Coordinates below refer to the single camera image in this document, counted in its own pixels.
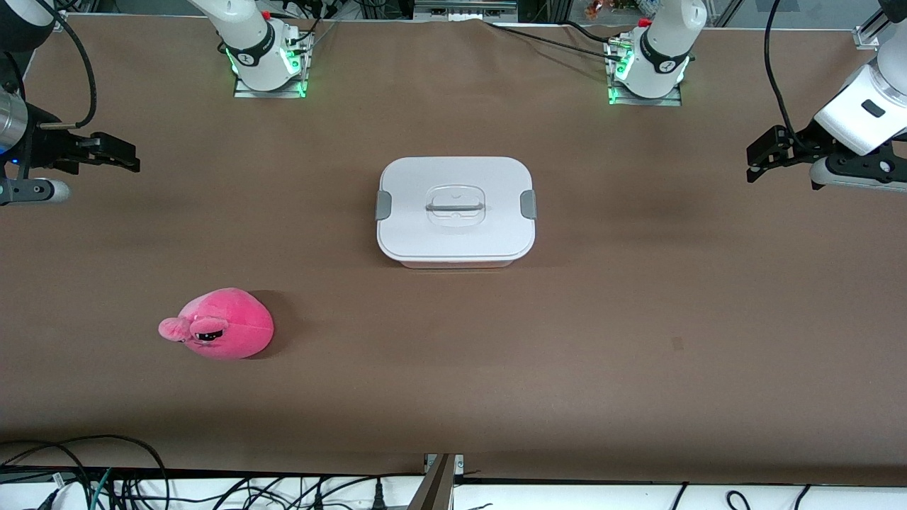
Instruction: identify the pink plush toy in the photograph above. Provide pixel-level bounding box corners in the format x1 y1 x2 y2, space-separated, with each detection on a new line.
157 287 275 361

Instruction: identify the white box lid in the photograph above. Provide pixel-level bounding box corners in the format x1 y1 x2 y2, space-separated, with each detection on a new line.
376 157 537 262

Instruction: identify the translucent white box base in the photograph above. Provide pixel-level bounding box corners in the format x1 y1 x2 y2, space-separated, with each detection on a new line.
395 256 519 271

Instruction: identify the aluminium corner profile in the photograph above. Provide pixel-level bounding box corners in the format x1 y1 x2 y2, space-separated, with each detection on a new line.
853 6 888 50

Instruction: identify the brown table cover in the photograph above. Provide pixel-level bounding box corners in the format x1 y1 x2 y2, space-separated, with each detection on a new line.
0 14 907 488

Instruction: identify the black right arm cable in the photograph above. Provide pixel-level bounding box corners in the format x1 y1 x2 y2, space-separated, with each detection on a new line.
35 0 98 130

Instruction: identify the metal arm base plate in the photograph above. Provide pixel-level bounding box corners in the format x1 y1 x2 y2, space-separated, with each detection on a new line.
233 32 312 99
604 39 683 108

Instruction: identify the black looped cable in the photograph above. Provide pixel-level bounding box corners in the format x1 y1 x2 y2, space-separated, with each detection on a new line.
0 433 171 510

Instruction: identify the teal cable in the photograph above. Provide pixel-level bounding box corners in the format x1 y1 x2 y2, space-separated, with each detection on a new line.
91 467 116 510

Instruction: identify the black power plug cable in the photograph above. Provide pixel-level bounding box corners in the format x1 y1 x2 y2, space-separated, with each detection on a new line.
312 476 426 510

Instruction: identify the aluminium profile post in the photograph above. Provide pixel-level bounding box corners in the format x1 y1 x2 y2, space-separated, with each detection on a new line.
407 453 465 510

